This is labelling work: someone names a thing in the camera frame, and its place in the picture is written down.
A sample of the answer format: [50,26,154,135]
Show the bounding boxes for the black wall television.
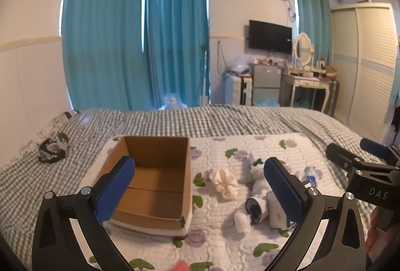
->
[248,20,293,54]

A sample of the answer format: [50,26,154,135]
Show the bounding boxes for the black and white strap bundle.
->
[38,132,70,164]

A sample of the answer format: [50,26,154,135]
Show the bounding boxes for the brown cardboard box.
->
[99,135,192,238]

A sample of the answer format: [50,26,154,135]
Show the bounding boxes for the light teal curtain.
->
[292,0,333,71]

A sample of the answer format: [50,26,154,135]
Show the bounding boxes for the wide teal curtain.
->
[62,0,147,111]

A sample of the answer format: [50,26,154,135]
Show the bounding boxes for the white storage unit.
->
[240,75,253,105]

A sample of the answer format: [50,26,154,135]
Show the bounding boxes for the checked covered stool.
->
[322,80,340,117]

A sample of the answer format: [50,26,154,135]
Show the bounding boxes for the thin upright pole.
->
[202,45,209,106]

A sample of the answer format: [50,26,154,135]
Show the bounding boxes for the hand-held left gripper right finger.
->
[263,157,367,271]

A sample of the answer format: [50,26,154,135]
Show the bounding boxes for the white patterned sock bundle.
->
[239,152,302,199]

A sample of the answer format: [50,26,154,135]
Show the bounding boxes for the cream sock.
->
[209,169,240,203]

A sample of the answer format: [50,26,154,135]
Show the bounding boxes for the cream slatted wardrobe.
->
[329,3,400,144]

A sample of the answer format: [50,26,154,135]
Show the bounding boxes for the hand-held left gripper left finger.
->
[31,156,136,271]

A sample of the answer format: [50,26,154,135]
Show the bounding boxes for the person's right hand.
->
[366,206,400,259]

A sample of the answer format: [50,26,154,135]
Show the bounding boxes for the grey mini fridge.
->
[251,63,282,106]

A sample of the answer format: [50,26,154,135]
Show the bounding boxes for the hanging dark cable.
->
[216,40,228,72]

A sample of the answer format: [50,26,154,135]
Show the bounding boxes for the white oval vanity mirror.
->
[292,32,315,67]

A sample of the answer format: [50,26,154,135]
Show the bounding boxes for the grey gingham bed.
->
[0,104,390,271]

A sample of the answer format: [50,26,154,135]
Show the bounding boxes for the white floral quilted mat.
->
[78,133,376,271]

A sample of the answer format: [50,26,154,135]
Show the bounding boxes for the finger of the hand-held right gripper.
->
[359,138,400,165]
[325,143,400,179]

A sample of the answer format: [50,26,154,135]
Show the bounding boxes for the clear bluish bag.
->
[159,93,189,111]

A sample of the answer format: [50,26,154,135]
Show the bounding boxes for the narrow teal curtain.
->
[144,0,211,109]

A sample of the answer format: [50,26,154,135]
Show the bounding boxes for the dark hanging clothes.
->
[388,99,400,147]

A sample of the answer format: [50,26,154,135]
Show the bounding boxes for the white vanity table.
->
[279,69,332,113]

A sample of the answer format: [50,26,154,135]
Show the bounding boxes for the clear plastic bag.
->
[230,55,251,75]

